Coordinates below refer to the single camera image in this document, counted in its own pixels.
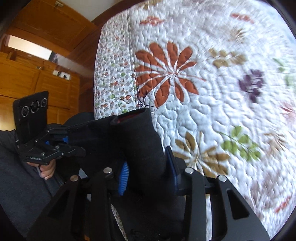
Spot wooden wardrobe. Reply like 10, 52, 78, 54
0, 0, 97, 132

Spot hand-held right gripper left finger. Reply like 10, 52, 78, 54
25, 161, 130, 241

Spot floral quilted bedspread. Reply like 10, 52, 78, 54
92, 0, 296, 241

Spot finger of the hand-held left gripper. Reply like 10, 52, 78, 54
46, 124, 70, 145
50, 142, 86, 160

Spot white wall socket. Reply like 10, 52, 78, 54
53, 70, 71, 80

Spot person's dark grey jacket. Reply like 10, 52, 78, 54
0, 130, 81, 239

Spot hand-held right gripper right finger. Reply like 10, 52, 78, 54
165, 146, 271, 241

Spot person's left hand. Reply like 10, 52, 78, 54
26, 159, 56, 181

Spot black pants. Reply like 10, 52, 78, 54
62, 109, 185, 241

